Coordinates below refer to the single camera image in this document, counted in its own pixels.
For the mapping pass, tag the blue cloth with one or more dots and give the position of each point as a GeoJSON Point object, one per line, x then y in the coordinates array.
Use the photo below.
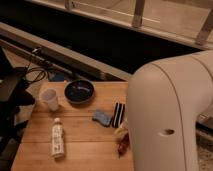
{"type": "Point", "coordinates": [102, 118]}

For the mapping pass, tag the clear plastic cup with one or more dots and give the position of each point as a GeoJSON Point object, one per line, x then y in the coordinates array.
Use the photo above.
{"type": "Point", "coordinates": [50, 98]}

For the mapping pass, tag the dark blue bowl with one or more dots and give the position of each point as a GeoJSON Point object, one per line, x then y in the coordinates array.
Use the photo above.
{"type": "Point", "coordinates": [79, 91]}

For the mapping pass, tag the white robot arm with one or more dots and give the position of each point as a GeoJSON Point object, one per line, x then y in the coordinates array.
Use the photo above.
{"type": "Point", "coordinates": [164, 98]}

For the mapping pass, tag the white plastic bottle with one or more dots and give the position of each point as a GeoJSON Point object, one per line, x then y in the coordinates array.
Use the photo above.
{"type": "Point", "coordinates": [57, 139]}

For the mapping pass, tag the black and white striped sponge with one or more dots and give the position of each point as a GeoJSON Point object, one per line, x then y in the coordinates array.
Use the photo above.
{"type": "Point", "coordinates": [118, 115]}

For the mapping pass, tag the black equipment at left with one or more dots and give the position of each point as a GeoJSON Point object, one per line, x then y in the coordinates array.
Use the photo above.
{"type": "Point", "coordinates": [13, 95]}

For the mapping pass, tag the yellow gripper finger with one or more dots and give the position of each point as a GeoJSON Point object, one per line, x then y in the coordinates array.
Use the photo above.
{"type": "Point", "coordinates": [122, 129]}

